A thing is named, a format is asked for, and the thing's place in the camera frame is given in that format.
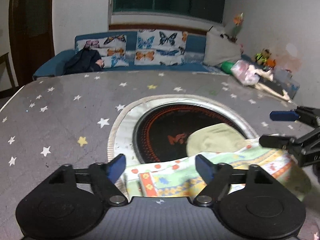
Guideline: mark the pink white plastic bag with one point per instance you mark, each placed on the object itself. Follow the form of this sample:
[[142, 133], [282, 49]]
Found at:
[[245, 73]]

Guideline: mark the right butterfly pillow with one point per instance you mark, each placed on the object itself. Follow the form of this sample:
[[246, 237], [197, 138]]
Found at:
[[160, 47]]

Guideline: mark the dark wooden side table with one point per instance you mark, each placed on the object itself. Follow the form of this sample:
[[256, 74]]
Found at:
[[5, 64]]

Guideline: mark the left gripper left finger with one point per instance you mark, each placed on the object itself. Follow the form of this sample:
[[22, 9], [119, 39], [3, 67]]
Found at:
[[103, 178]]

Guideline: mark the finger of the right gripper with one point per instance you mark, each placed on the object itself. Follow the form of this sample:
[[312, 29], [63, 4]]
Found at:
[[307, 144], [307, 115]]

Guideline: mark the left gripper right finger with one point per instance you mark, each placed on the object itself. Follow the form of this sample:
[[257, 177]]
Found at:
[[217, 178]]

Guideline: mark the grey cushion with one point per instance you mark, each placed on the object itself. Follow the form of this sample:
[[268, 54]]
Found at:
[[219, 50]]

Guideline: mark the green plastic object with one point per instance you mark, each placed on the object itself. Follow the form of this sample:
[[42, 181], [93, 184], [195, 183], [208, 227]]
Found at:
[[227, 66]]

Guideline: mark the butterfly pillow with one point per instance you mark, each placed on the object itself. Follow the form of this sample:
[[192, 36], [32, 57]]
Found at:
[[111, 48], [160, 47]]

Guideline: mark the orange artificial flowers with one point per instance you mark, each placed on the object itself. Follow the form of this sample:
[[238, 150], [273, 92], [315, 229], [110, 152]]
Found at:
[[237, 21]]

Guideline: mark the cream folded cloth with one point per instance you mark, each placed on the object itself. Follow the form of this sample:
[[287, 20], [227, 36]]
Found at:
[[268, 84]]

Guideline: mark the dark jacket on sofa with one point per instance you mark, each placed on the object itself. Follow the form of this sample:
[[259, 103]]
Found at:
[[84, 61]]

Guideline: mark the black induction cooker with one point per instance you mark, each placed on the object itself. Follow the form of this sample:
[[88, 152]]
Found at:
[[161, 133]]

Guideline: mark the dark wooden door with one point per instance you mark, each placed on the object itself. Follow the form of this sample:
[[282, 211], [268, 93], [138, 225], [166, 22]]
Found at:
[[31, 36]]

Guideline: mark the left butterfly pillow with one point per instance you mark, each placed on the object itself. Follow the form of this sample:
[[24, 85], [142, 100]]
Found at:
[[111, 48]]

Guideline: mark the yellow plush toy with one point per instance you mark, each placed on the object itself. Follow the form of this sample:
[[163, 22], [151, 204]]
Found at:
[[264, 59]]

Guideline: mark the blue sofa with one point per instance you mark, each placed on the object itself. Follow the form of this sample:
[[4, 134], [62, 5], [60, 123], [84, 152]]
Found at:
[[194, 53]]

